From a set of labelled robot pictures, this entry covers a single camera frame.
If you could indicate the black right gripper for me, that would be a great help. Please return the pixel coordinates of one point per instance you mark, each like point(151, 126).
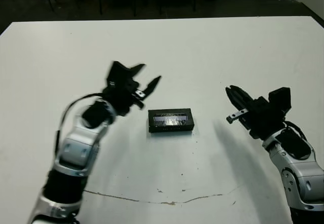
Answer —
point(263, 123)

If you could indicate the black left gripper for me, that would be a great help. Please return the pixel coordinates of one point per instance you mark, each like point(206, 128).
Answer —
point(121, 97)

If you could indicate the black box lid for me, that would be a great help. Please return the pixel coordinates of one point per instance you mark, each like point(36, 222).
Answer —
point(170, 128)

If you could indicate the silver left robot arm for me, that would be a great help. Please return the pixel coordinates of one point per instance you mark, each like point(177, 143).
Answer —
point(78, 145)

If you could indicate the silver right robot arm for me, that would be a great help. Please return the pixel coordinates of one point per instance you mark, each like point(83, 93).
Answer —
point(303, 173)

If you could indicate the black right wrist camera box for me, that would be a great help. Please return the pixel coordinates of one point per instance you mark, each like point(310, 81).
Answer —
point(281, 98)

